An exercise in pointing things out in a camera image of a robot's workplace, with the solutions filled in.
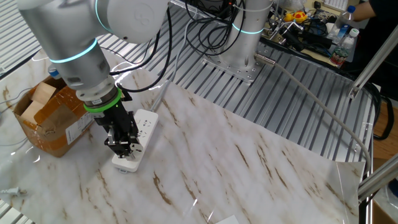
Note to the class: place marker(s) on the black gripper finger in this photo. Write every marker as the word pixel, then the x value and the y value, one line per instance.
pixel 136 137
pixel 122 147

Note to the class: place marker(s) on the glossy marble pattern mat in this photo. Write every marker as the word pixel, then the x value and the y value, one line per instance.
pixel 248 186

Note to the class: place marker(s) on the person in black shirt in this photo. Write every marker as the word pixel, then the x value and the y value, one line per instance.
pixel 385 18

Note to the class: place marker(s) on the bare bystander forearm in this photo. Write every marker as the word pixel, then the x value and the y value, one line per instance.
pixel 362 12

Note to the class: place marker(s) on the clear bottle blue cap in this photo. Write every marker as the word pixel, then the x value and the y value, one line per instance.
pixel 340 26

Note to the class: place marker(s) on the clear bottle white cap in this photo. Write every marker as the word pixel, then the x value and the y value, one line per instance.
pixel 343 49

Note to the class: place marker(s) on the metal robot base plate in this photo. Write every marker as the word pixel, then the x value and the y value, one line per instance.
pixel 236 73

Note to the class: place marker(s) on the white four-socket power strip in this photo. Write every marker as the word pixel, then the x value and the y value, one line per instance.
pixel 147 124

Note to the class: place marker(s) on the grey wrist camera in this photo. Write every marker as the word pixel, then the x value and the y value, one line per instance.
pixel 54 73

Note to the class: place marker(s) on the taped brown cardboard box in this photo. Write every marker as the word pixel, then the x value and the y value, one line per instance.
pixel 53 130

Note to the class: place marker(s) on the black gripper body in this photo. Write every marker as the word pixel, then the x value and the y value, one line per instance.
pixel 119 121

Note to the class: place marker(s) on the aluminium frame bar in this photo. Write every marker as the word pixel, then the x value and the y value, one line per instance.
pixel 379 177
pixel 373 62

